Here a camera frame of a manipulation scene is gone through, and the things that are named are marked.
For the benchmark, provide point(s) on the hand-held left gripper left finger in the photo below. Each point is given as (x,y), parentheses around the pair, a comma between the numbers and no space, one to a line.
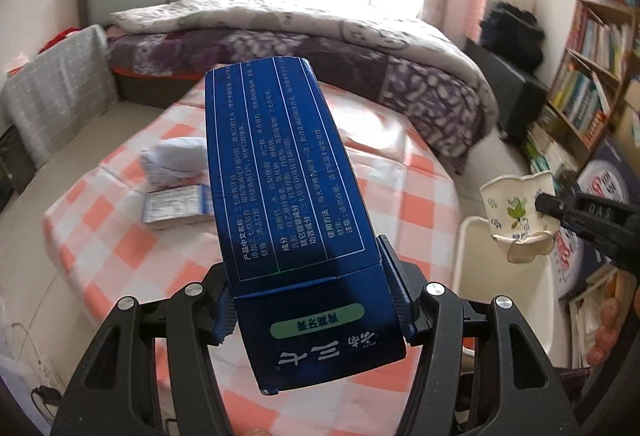
(223,316)

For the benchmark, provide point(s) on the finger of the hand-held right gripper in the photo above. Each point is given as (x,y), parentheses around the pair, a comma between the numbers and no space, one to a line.
(557,207)
(567,182)

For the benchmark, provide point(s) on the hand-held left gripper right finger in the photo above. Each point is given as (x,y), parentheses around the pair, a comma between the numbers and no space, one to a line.
(396,288)

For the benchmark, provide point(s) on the crushed floral paper cup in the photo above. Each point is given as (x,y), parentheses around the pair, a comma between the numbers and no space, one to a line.
(510,211)

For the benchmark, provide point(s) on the white trash bin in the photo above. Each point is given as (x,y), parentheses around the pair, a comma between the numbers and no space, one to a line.
(470,256)

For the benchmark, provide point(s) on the small blue white box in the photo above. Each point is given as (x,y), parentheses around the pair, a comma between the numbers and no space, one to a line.
(170,208)

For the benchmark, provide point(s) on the blue toothpaste box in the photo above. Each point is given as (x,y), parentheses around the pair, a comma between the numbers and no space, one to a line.
(280,165)

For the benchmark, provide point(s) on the pale plastic wrapper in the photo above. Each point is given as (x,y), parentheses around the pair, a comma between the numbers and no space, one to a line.
(172,160)

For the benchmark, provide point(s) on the pile of floor books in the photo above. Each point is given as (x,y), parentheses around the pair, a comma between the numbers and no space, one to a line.
(545,150)

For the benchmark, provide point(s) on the round printed sign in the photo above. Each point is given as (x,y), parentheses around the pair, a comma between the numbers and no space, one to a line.
(607,181)

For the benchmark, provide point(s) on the stack of magazines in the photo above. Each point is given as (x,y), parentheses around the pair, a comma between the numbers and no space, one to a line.
(595,316)

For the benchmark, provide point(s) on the row of shelf books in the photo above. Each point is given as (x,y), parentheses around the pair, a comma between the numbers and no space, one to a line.
(582,90)

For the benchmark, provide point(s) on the black cabinet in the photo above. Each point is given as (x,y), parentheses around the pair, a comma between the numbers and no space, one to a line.
(515,100)

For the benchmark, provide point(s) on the orange white checkered tablecloth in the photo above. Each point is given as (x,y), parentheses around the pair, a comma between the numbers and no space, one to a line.
(125,266)

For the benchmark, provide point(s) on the wooden bookshelf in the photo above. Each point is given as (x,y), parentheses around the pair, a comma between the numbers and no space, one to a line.
(590,65)

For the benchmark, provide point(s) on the black bag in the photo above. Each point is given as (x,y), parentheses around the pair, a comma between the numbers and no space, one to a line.
(515,35)

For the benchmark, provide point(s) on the white power strip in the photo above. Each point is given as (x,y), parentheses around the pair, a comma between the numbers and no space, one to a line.
(47,373)

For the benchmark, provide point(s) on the dark low cabinet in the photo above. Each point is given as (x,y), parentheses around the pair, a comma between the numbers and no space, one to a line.
(12,170)

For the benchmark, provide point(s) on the grey purple patterned quilt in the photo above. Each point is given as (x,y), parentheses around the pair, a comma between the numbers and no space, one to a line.
(350,35)

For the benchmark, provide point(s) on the grey checkered chair cover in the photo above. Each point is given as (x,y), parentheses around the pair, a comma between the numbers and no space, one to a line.
(55,90)

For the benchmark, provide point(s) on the red cloth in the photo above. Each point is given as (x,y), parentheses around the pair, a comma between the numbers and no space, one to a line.
(57,38)

